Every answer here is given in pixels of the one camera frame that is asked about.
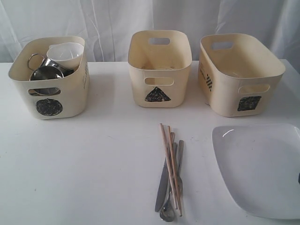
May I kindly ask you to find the steel fork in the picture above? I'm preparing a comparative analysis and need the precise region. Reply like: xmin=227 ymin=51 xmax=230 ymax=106
xmin=177 ymin=140 xmax=184 ymax=214

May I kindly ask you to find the steel table knife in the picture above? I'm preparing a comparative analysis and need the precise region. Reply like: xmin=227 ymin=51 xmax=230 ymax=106
xmin=154 ymin=142 xmax=178 ymax=213

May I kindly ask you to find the white plastic bowl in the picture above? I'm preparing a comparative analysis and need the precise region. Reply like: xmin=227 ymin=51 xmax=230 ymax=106
xmin=46 ymin=42 xmax=84 ymax=69

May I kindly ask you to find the steel spoon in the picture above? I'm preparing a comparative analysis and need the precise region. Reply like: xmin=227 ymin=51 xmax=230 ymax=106
xmin=159 ymin=185 xmax=175 ymax=222

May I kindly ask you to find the cream bin triangle mark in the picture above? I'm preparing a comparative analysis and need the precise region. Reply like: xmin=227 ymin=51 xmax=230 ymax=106
xmin=127 ymin=30 xmax=192 ymax=108

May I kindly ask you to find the cream bin circle mark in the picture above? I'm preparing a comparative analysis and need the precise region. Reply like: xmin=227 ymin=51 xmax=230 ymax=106
xmin=8 ymin=36 xmax=90 ymax=120

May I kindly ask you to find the cream bin square mark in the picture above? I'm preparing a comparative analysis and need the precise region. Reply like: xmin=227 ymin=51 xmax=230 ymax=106
xmin=198 ymin=33 xmax=285 ymax=117

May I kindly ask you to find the white backdrop curtain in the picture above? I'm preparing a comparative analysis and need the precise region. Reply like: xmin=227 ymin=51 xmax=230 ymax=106
xmin=0 ymin=0 xmax=300 ymax=68

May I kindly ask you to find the white square plate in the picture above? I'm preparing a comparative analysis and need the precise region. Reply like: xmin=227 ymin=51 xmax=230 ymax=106
xmin=212 ymin=124 xmax=300 ymax=220

